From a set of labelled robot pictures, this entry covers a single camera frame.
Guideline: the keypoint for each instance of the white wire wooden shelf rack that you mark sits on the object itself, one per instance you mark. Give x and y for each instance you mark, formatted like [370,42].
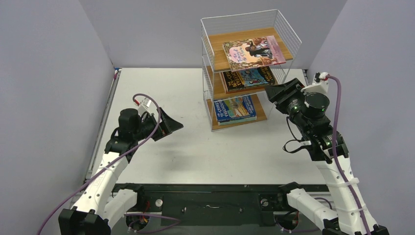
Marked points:
[217,30]

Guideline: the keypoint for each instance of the aluminium frame rail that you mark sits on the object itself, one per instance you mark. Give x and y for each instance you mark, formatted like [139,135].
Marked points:
[193,205]

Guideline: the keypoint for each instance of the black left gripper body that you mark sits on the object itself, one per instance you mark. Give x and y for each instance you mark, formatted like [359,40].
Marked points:
[145,128]

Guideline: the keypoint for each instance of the blue 91-storey treehouse book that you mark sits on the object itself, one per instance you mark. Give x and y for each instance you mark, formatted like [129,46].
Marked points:
[235,108]

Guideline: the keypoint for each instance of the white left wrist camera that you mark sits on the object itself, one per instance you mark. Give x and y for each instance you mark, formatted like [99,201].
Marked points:
[144,106]

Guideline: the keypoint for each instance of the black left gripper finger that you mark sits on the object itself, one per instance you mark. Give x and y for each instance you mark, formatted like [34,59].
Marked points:
[159,134]
[168,124]

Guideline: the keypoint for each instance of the pink book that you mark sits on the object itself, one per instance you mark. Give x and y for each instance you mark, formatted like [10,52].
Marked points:
[253,53]

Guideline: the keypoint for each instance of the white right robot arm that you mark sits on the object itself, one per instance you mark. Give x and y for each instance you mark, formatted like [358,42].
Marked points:
[328,151]

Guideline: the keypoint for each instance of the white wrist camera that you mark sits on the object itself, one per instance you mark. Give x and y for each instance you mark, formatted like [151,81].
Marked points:
[144,106]
[319,84]

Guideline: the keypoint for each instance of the yellow Brideshead Revisited book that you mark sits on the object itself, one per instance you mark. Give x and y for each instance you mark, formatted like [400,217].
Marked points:
[235,121]

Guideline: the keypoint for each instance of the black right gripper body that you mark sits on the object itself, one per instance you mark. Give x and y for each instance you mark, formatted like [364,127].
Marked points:
[283,100]

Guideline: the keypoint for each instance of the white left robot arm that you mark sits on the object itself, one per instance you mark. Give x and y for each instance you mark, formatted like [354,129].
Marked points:
[100,188]

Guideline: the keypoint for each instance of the black 169-storey treehouse book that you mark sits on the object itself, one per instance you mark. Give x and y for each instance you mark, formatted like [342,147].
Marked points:
[249,79]

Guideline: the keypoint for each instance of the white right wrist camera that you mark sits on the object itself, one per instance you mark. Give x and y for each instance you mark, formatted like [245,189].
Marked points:
[319,84]

